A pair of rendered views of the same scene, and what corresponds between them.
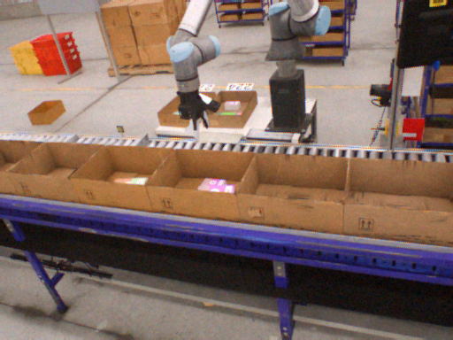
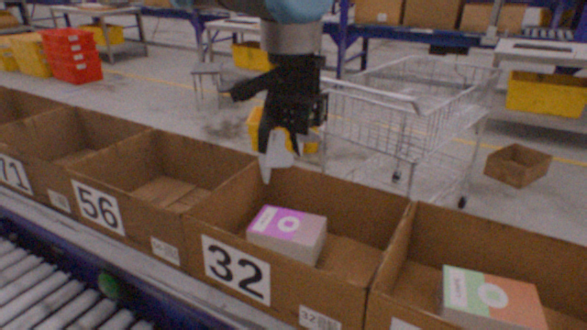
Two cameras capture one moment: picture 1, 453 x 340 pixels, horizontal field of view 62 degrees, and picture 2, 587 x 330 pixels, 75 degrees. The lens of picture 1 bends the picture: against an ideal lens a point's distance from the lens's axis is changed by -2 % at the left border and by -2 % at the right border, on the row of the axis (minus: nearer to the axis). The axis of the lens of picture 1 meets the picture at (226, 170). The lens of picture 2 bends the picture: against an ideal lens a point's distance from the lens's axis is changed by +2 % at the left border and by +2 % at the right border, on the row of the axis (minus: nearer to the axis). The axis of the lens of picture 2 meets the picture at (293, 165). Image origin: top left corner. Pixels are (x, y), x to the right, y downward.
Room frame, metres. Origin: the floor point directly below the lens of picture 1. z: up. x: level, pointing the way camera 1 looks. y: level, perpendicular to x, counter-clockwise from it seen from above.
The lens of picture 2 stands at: (2.01, 0.15, 1.50)
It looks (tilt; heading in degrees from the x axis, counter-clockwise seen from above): 29 degrees down; 186
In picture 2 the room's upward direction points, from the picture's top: straight up
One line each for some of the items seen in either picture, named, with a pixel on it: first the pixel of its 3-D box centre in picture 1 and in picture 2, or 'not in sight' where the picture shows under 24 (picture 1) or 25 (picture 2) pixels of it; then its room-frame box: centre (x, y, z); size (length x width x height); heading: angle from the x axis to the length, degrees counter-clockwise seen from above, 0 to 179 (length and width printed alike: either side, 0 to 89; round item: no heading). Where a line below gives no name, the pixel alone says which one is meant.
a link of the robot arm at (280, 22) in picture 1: (284, 19); not in sight; (2.20, -0.46, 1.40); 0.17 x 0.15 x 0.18; 44
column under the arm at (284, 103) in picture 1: (287, 99); not in sight; (2.20, -0.45, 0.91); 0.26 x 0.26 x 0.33; 63
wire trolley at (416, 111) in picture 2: not in sight; (403, 152); (0.01, 0.59, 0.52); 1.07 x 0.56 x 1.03; 143
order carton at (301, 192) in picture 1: (295, 192); (170, 190); (1.21, -0.26, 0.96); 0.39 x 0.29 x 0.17; 66
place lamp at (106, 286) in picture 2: not in sight; (107, 287); (1.41, -0.35, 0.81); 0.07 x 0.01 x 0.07; 66
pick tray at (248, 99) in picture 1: (230, 108); not in sight; (2.46, -0.10, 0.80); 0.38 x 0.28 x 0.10; 156
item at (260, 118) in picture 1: (236, 115); not in sight; (2.46, -0.14, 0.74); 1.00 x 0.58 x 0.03; 63
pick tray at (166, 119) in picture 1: (188, 108); not in sight; (2.58, 0.19, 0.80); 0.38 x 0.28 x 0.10; 152
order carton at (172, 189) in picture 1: (205, 184); (300, 237); (1.37, 0.10, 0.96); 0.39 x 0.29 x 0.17; 66
